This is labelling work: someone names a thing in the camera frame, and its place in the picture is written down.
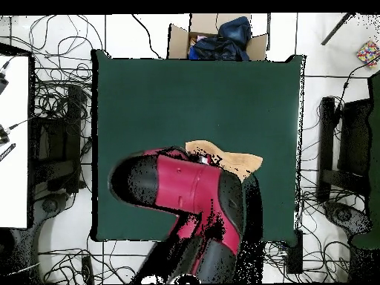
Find black metal stand frame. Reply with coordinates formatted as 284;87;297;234
30;85;87;194
315;96;373;203

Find white side table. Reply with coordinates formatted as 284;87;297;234
0;54;30;229

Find dark slanted rod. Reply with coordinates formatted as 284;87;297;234
320;13;356;46

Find open cardboard box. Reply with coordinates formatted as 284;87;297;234
167;13;269;62

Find multicoloured patterned box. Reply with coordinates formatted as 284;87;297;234
356;39;380;69

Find long black floor cable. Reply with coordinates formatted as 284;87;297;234
131;13;163;59

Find dark green table cloth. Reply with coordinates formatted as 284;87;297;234
91;49;307;243

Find dark blue clothes pile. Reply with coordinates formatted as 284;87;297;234
187;16;253;62

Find black rectangular box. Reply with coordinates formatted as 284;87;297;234
286;228;304;274

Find black power strip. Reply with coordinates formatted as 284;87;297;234
81;255;94;284

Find black flat bar tool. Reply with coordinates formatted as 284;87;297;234
0;142;16;163

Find tan terry towel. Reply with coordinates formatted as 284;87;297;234
185;140;263;183

